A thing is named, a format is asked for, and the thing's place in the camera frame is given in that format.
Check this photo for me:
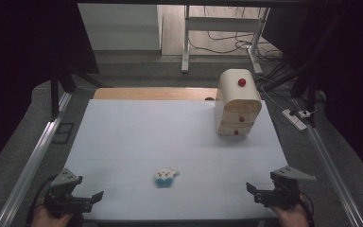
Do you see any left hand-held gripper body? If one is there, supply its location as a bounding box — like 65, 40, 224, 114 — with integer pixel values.
43, 168, 83, 218

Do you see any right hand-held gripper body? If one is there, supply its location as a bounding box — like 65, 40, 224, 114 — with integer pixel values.
270, 166, 317, 211

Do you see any clear drawer with red knob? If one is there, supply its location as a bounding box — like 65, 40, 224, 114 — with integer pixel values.
217, 124, 255, 137
219, 110, 261, 127

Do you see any white and blue plush toy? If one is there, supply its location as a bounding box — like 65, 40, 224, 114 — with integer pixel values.
153, 167, 181, 189

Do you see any wooden drawer cabinet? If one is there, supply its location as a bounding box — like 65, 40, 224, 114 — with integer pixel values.
214, 68, 263, 137

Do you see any person's right hand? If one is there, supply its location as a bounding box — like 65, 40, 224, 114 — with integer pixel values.
270, 195, 310, 227

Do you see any person's left hand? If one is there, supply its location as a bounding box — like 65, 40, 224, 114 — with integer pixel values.
29, 206, 74, 227

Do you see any white power strip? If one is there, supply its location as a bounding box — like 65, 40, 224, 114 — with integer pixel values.
281, 108, 308, 131

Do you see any white table mat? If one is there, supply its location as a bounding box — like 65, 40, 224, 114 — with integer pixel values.
63, 98, 289, 221

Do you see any wooden table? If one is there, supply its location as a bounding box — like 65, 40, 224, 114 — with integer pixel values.
93, 87, 219, 101

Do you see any black curtain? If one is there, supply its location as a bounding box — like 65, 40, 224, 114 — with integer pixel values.
261, 0, 363, 188
0, 0, 101, 179

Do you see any white partition panel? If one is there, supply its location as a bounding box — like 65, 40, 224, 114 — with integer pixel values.
77, 3, 164, 52

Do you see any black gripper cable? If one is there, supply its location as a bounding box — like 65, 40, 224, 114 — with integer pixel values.
298, 191, 316, 227
26, 174, 58, 227

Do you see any aluminium rail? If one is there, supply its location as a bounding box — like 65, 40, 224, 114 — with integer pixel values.
292, 97, 363, 227
0, 91, 74, 227

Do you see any white cable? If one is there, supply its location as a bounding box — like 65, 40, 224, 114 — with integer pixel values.
259, 87, 287, 112

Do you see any black floor cable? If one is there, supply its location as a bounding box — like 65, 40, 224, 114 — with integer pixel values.
188, 31, 285, 62

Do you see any white desk frame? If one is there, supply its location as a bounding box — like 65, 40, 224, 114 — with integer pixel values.
181, 4, 271, 76

